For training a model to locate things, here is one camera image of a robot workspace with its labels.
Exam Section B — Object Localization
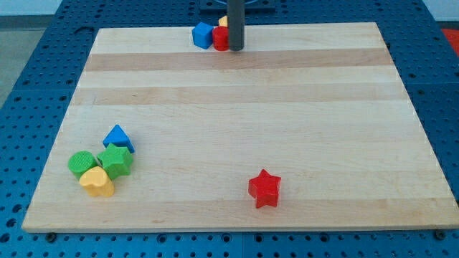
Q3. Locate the yellow block behind arm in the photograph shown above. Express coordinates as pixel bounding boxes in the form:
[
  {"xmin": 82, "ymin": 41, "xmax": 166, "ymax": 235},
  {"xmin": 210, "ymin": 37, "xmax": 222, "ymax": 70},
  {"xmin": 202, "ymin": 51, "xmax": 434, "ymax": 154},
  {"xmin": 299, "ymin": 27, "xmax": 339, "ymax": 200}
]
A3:
[{"xmin": 218, "ymin": 16, "xmax": 228, "ymax": 27}]

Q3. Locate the red star block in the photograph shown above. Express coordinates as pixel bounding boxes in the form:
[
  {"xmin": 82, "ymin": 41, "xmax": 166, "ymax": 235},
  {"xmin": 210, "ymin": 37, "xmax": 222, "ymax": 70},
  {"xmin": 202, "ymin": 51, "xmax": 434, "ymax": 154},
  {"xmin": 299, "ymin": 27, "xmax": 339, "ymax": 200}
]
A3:
[{"xmin": 248, "ymin": 169, "xmax": 281, "ymax": 209}]

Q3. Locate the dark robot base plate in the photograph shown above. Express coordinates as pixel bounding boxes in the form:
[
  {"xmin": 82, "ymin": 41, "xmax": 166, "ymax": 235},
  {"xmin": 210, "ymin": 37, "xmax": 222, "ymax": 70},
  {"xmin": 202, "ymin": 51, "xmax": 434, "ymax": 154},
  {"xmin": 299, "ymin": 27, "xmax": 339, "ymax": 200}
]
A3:
[{"xmin": 197, "ymin": 0, "xmax": 276, "ymax": 13}]

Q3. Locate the red cylinder block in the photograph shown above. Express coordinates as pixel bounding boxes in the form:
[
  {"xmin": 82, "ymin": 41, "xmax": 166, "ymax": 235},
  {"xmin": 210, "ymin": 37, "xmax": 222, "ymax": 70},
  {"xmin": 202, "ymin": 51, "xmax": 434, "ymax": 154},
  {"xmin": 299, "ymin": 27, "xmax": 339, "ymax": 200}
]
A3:
[{"xmin": 212, "ymin": 26, "xmax": 230, "ymax": 51}]

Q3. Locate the green cylinder block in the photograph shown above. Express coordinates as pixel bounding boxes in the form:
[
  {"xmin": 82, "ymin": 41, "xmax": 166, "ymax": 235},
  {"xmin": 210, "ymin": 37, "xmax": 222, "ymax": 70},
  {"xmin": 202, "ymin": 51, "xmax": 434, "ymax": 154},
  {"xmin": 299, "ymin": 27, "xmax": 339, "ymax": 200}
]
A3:
[{"xmin": 67, "ymin": 150, "xmax": 98, "ymax": 180}]

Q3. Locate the blue triangle block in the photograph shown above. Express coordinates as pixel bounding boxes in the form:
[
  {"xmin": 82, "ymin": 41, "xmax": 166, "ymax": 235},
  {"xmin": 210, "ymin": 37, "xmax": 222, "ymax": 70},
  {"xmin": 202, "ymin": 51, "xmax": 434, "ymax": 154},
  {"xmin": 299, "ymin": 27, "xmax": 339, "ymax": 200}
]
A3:
[{"xmin": 103, "ymin": 124, "xmax": 135, "ymax": 153}]

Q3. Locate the light wooden board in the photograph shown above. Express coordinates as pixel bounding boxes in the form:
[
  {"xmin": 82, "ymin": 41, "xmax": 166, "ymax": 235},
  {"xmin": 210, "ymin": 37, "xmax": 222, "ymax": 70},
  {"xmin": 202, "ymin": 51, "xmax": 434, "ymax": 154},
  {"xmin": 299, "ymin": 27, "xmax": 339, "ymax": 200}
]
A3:
[{"xmin": 22, "ymin": 22, "xmax": 458, "ymax": 233}]

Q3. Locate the blue cube block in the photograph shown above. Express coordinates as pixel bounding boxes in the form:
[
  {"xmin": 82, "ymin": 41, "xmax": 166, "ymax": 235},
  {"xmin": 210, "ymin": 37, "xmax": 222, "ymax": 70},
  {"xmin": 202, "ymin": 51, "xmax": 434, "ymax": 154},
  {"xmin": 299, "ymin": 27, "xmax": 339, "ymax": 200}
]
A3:
[{"xmin": 191, "ymin": 22, "xmax": 214, "ymax": 49}]

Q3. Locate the yellow heart block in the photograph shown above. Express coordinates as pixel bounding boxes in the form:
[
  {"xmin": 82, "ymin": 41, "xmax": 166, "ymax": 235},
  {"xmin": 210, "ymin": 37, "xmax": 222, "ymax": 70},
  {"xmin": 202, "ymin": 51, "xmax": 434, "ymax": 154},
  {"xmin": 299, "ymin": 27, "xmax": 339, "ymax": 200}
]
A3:
[{"xmin": 79, "ymin": 166, "xmax": 115, "ymax": 197}]

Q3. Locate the red object at right edge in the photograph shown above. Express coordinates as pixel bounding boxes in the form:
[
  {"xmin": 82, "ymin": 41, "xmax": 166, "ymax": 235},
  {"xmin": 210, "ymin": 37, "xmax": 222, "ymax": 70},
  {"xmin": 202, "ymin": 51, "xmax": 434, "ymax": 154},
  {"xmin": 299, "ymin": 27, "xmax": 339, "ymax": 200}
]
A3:
[{"xmin": 442, "ymin": 29, "xmax": 459, "ymax": 56}]

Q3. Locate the green star block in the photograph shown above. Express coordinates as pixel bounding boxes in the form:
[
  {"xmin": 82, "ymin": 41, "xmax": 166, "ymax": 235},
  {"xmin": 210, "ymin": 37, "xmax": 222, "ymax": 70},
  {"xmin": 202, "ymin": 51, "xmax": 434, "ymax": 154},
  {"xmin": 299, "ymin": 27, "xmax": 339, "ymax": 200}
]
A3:
[{"xmin": 97, "ymin": 143, "xmax": 133, "ymax": 180}]

